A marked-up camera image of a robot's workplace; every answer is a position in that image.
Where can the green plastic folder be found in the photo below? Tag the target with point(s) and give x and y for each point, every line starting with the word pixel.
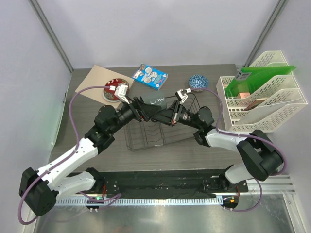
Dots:
pixel 250 79

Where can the dark red plate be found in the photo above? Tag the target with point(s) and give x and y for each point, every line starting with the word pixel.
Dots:
pixel 109 94

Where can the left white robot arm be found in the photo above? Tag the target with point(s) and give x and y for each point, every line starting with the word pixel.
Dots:
pixel 40 189

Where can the blue red patterned bowl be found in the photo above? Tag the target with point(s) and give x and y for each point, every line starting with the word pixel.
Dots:
pixel 198 82

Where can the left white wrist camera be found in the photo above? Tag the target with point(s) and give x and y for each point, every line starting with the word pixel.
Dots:
pixel 120 92

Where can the blue picture box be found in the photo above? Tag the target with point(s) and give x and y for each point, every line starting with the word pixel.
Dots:
pixel 150 76

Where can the white file organizer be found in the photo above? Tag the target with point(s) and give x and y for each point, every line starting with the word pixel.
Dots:
pixel 285 99

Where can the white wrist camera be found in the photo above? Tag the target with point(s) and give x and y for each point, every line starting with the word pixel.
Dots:
pixel 120 92
pixel 182 95

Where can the grey mug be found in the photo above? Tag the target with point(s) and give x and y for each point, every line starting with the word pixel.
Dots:
pixel 156 98

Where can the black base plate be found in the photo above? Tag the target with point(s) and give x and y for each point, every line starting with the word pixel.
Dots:
pixel 172 184

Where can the white slotted cable duct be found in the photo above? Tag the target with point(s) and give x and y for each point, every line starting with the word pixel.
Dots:
pixel 80 201

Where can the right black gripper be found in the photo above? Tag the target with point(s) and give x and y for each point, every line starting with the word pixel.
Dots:
pixel 171 115

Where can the black wire dish rack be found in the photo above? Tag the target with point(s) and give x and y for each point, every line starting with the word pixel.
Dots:
pixel 143 135

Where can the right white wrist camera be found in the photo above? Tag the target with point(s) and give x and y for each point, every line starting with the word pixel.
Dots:
pixel 182 95

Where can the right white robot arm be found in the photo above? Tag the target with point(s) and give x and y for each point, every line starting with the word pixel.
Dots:
pixel 260 159

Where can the brown items in organizer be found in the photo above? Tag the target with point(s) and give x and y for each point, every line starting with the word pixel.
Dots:
pixel 251 104

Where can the beige board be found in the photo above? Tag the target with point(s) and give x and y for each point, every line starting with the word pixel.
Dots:
pixel 99 76

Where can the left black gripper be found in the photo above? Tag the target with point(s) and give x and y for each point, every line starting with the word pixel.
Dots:
pixel 141 110

